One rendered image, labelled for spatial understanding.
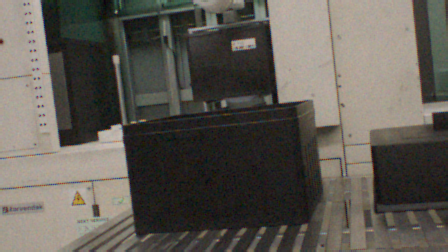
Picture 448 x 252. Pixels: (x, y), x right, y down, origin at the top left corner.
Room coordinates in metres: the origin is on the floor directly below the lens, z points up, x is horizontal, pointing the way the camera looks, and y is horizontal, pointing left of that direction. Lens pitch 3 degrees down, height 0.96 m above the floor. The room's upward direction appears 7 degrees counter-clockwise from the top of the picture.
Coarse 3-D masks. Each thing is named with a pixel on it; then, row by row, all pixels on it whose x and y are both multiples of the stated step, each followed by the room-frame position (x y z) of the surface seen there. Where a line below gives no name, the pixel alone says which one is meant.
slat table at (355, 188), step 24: (336, 192) 1.08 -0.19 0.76; (360, 192) 1.06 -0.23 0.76; (120, 216) 1.10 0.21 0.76; (312, 216) 0.91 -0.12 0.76; (336, 216) 0.89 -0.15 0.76; (360, 216) 0.87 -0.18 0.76; (384, 216) 0.86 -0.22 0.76; (96, 240) 0.92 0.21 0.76; (120, 240) 0.90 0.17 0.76; (168, 240) 0.86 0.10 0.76; (192, 240) 0.85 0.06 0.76; (216, 240) 0.85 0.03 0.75; (240, 240) 0.81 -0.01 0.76; (264, 240) 0.80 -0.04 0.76; (288, 240) 0.78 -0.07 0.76; (312, 240) 0.77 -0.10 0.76; (336, 240) 0.76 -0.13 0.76; (360, 240) 0.74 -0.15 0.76; (384, 240) 0.73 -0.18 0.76; (408, 240) 0.72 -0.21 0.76; (432, 240) 0.71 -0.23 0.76
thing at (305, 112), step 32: (128, 128) 0.92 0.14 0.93; (160, 128) 0.91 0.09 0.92; (192, 128) 0.90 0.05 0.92; (224, 128) 0.88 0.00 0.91; (256, 128) 0.87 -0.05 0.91; (288, 128) 0.86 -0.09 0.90; (128, 160) 0.93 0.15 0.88; (160, 160) 0.91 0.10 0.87; (192, 160) 0.90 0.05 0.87; (224, 160) 0.89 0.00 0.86; (256, 160) 0.88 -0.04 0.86; (288, 160) 0.86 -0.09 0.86; (160, 192) 0.91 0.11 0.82; (192, 192) 0.90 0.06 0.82; (224, 192) 0.89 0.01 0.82; (256, 192) 0.88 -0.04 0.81; (288, 192) 0.87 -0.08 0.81; (320, 192) 1.06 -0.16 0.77; (160, 224) 0.91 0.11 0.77; (192, 224) 0.90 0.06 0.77; (224, 224) 0.89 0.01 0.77; (256, 224) 0.88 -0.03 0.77; (288, 224) 0.87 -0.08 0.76
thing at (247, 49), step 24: (240, 24) 1.63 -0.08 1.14; (264, 24) 1.53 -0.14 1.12; (192, 48) 1.57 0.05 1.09; (216, 48) 1.55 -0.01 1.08; (240, 48) 1.54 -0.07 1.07; (264, 48) 1.53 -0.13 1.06; (192, 72) 1.57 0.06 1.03; (216, 72) 1.56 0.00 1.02; (240, 72) 1.54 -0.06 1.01; (264, 72) 1.53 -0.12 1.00; (216, 96) 1.56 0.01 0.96; (240, 96) 1.55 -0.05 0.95; (264, 96) 1.61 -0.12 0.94
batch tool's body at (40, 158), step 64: (0, 0) 1.45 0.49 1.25; (64, 0) 1.95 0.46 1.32; (128, 0) 1.91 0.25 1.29; (320, 0) 1.24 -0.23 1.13; (0, 64) 1.46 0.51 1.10; (64, 64) 1.68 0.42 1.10; (320, 64) 1.24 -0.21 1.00; (0, 128) 1.47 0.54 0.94; (64, 128) 1.68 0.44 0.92; (320, 128) 1.29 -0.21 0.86; (0, 192) 1.46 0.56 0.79; (64, 192) 1.43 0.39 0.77; (128, 192) 1.39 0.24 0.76
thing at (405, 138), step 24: (432, 120) 1.00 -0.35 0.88; (384, 144) 0.88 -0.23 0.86; (408, 144) 0.87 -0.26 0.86; (432, 144) 0.86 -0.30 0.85; (384, 168) 0.88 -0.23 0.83; (408, 168) 0.87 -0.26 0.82; (432, 168) 0.86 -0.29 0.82; (384, 192) 0.88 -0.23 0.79; (408, 192) 0.87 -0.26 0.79; (432, 192) 0.86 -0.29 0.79
